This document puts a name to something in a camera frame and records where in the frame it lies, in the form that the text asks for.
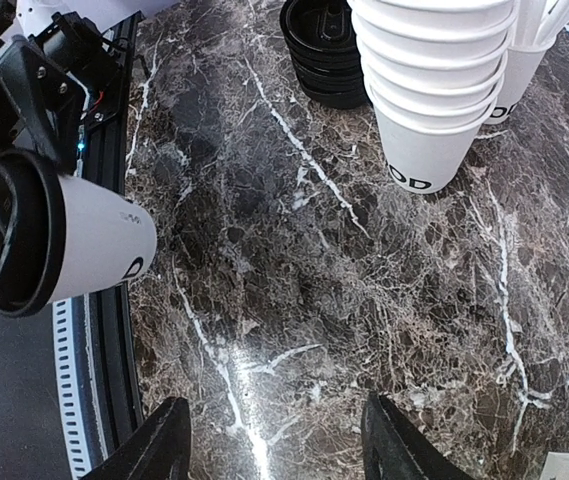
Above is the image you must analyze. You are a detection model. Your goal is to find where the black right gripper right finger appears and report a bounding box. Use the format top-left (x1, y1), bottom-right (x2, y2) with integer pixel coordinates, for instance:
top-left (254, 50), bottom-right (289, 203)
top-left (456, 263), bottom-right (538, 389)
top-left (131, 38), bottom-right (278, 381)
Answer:
top-left (361, 392), bottom-right (472, 480)

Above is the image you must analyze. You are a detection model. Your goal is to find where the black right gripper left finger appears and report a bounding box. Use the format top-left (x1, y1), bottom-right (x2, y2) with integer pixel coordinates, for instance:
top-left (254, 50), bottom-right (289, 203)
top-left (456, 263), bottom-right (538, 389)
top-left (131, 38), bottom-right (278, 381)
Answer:
top-left (83, 397), bottom-right (192, 480)

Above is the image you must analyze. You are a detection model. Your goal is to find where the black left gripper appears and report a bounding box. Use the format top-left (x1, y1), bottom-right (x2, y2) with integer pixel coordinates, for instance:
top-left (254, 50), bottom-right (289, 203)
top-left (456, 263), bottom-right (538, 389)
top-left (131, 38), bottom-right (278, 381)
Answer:
top-left (0, 9), bottom-right (116, 174)

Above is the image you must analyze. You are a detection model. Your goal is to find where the single black cup lid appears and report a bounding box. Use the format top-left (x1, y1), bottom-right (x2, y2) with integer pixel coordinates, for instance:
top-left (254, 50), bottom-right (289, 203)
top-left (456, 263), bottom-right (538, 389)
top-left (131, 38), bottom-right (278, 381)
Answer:
top-left (0, 149), bottom-right (66, 318)

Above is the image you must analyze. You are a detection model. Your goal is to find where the single white paper cup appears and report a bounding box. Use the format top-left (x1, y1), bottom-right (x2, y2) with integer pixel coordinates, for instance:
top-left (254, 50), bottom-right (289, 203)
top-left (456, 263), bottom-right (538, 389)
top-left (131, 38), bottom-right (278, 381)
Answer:
top-left (51, 176), bottom-right (157, 302)

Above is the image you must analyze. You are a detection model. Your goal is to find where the stack of black cup lids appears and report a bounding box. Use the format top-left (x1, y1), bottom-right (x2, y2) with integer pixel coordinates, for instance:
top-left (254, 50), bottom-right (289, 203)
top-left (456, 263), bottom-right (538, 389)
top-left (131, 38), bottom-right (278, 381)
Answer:
top-left (279, 0), bottom-right (368, 110)

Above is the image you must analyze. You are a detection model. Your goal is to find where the stack of white paper cups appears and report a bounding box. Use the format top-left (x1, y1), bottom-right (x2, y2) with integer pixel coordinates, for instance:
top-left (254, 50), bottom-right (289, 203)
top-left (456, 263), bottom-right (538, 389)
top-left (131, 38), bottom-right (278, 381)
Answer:
top-left (350, 1), bottom-right (518, 195)

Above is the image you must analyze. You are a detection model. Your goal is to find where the white cup holding straws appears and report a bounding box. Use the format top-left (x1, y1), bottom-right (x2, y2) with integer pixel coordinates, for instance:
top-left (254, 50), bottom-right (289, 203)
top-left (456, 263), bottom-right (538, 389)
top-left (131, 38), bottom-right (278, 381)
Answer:
top-left (485, 35), bottom-right (557, 125)

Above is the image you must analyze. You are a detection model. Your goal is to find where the bundle of wrapped white straws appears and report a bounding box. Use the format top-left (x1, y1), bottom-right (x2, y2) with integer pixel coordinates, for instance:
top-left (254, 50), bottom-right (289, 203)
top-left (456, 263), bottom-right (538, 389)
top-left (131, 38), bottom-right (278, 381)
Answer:
top-left (511, 0), bottom-right (569, 47)

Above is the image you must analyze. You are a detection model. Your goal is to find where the black front table rail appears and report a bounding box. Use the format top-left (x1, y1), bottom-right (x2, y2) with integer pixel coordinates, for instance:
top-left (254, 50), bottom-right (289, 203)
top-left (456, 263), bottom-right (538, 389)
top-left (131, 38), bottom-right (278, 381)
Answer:
top-left (78, 12), bottom-right (143, 467)

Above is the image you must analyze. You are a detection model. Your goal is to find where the grey slotted cable duct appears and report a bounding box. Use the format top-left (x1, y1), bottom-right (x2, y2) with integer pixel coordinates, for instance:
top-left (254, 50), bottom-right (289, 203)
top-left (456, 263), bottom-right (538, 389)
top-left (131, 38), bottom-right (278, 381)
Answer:
top-left (52, 299), bottom-right (92, 479)

